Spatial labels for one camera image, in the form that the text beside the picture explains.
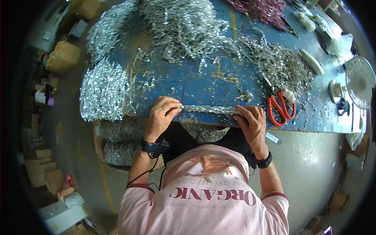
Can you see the person's right hand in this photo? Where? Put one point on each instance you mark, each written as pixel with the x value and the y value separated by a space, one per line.
pixel 254 126

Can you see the person's left hand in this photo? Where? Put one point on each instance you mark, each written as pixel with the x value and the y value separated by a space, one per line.
pixel 158 117

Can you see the silver sequin strand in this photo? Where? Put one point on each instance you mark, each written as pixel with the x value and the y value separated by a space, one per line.
pixel 211 109

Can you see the grey flat strip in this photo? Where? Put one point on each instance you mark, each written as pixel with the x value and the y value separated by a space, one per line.
pixel 273 138

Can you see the black wrist band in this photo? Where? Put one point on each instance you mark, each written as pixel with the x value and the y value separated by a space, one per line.
pixel 263 162
pixel 151 146

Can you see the person's legs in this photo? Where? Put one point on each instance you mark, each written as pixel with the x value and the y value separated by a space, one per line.
pixel 182 141

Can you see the cardboard box of silver sequins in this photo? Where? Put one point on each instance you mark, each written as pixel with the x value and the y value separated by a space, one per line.
pixel 120 141

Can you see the white thread wad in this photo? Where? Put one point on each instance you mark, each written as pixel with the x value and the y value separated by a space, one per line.
pixel 289 95

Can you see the hanging bundle of silver sequins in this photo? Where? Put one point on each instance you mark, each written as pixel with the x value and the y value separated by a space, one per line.
pixel 102 91

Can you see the white oblong tool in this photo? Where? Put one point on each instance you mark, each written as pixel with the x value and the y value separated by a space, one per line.
pixel 312 61

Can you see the white tape dispenser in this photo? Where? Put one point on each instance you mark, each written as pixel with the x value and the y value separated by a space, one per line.
pixel 335 90

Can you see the person's body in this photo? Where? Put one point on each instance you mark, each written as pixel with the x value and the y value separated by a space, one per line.
pixel 202 199

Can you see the heap of silver sequin strands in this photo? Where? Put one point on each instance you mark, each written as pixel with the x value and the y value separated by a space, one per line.
pixel 188 32

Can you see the blue small tool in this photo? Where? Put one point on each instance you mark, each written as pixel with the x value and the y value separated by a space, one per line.
pixel 343 106

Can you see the heap of cartons and paper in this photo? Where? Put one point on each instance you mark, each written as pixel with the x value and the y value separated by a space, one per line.
pixel 357 149

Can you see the brown cardboard box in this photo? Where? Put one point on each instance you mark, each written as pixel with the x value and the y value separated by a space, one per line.
pixel 63 57

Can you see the pink bag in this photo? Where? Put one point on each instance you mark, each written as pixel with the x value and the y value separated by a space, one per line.
pixel 67 185

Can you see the heap of purple sequin strands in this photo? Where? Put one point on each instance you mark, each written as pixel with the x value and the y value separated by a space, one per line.
pixel 261 11

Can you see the white table fan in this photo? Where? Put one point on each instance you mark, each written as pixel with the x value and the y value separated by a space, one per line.
pixel 360 82

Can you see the white fluffy bundle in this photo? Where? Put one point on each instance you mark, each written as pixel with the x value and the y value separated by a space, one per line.
pixel 305 21

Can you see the clear plastic bag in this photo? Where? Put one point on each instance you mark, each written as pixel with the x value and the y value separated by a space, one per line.
pixel 337 44

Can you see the grey small box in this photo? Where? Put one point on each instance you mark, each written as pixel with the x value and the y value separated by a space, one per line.
pixel 78 28

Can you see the stack of cardboard boxes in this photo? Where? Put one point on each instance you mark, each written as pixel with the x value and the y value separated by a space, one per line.
pixel 44 170

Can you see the white foam box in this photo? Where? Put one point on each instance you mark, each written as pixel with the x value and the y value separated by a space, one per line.
pixel 63 216

